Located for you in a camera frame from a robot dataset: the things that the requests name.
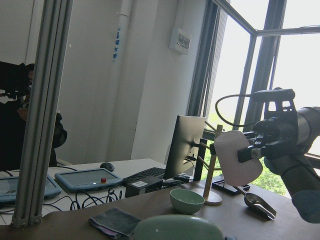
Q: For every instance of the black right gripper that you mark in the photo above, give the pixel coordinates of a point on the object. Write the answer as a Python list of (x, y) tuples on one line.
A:
[(276, 135)]

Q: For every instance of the pink plastic cup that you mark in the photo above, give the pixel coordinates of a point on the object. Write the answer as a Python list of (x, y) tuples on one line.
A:
[(235, 173)]

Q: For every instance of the mint green plastic cup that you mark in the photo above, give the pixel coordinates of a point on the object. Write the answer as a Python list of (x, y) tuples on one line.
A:
[(177, 227)]

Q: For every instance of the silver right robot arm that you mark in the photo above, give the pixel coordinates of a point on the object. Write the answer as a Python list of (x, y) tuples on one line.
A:
[(296, 171)]

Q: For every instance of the metal scoop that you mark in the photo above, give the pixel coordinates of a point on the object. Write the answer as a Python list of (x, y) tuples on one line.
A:
[(257, 204)]

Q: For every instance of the black monitor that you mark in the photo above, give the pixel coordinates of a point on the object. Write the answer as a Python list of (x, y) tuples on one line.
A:
[(184, 148)]

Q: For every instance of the wooden mug tree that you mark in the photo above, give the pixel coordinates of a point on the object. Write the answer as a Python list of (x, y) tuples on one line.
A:
[(211, 198)]

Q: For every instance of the green ceramic bowl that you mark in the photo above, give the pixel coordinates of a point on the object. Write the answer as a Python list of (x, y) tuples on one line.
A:
[(186, 201)]

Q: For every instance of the black keyboard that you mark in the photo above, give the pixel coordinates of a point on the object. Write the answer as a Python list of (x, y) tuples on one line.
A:
[(153, 171)]

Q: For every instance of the black computer mouse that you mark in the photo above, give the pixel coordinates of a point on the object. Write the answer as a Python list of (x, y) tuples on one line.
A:
[(108, 166)]

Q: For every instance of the grey folded cloth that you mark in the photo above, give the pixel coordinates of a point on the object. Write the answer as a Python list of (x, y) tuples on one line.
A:
[(115, 223)]

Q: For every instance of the person in dark clothes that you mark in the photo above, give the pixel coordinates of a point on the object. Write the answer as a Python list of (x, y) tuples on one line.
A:
[(15, 81)]

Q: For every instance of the aluminium frame post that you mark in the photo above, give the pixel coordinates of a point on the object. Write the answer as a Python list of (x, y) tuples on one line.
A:
[(39, 131)]

